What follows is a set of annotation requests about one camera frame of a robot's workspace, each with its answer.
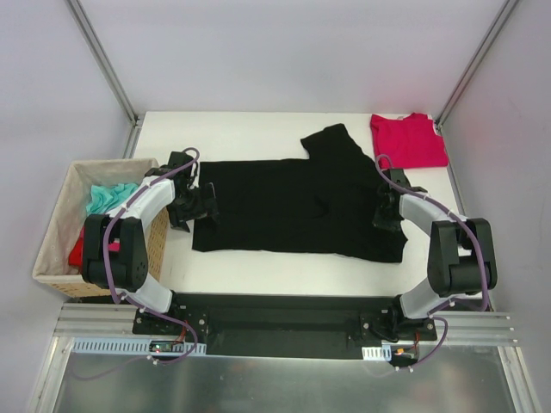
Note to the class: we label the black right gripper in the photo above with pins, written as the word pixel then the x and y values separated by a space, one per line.
pixel 386 211

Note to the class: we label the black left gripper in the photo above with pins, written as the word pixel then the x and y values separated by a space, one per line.
pixel 189 208

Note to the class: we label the black flower print t-shirt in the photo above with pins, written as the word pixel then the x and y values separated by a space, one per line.
pixel 323 204

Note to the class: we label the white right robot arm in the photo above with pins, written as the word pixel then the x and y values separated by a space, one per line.
pixel 461 267

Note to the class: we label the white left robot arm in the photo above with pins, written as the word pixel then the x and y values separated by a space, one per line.
pixel 115 256

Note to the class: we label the folded red t-shirt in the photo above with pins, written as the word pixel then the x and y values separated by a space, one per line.
pixel 407 143

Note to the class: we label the teal t-shirt in basket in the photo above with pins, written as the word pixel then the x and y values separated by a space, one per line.
pixel 105 198

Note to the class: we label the red t-shirt in basket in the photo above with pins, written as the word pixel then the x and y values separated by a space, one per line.
pixel 75 258

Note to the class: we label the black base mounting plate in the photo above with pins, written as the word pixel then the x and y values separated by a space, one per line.
pixel 317 327

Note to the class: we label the right white cable duct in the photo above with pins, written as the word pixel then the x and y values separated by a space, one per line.
pixel 388 353

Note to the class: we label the white cable duct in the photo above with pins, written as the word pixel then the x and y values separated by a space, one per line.
pixel 130 346
pixel 388 353

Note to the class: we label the aluminium front rail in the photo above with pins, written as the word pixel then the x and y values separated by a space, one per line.
pixel 465 327

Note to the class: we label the right aluminium frame post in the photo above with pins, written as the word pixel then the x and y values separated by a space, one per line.
pixel 505 12

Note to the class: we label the aluminium frame post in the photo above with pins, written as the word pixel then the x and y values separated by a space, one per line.
pixel 505 12
pixel 103 62

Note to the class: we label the left white cable duct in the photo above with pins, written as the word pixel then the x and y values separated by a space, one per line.
pixel 130 346

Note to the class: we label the left aluminium frame post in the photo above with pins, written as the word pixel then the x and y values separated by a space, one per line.
pixel 103 62

